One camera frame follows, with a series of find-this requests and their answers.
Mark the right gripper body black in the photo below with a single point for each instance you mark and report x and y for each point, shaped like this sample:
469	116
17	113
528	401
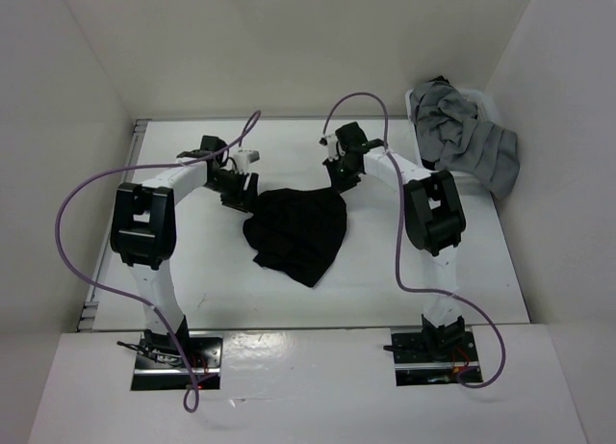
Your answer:
342	177

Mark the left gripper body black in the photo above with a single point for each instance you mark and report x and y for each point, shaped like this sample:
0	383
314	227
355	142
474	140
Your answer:
231	186

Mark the black skirt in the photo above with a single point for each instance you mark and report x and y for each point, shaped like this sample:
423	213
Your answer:
297	233

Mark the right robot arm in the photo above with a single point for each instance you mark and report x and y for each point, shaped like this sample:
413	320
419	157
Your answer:
431	217

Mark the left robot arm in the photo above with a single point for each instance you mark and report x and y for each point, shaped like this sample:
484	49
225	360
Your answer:
144	231

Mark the grey skirt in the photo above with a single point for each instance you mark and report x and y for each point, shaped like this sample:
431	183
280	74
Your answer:
451	136

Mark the white plastic basket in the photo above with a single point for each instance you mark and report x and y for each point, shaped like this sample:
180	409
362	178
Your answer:
486	111

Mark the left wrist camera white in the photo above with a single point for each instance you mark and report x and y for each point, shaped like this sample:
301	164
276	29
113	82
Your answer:
243	158

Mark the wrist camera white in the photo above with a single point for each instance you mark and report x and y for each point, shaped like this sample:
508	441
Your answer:
332	145
243	158

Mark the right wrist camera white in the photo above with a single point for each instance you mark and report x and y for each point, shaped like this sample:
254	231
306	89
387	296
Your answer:
332	145

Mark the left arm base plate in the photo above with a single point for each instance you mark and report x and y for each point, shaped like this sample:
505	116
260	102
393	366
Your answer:
159	365

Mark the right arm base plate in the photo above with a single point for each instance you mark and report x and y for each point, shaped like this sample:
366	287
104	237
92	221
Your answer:
415	365

